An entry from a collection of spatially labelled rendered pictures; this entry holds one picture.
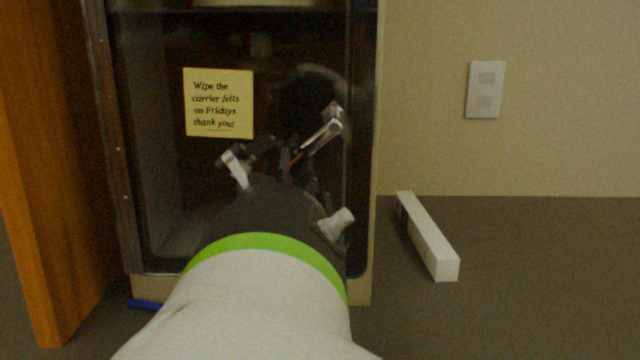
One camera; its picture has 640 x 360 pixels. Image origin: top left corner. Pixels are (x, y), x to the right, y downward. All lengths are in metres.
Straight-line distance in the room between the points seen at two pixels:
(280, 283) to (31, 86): 0.43
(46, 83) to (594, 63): 0.96
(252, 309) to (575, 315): 0.58
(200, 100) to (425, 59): 0.56
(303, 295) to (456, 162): 0.87
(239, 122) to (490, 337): 0.39
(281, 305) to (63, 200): 0.47
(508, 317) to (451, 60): 0.53
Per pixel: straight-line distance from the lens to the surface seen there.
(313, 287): 0.20
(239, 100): 0.53
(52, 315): 0.62
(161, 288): 0.66
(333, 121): 0.47
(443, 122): 1.01
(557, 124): 1.09
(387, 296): 0.67
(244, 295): 0.18
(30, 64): 0.58
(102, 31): 0.56
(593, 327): 0.70
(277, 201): 0.27
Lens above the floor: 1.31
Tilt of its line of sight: 21 degrees down
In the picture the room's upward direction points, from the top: straight up
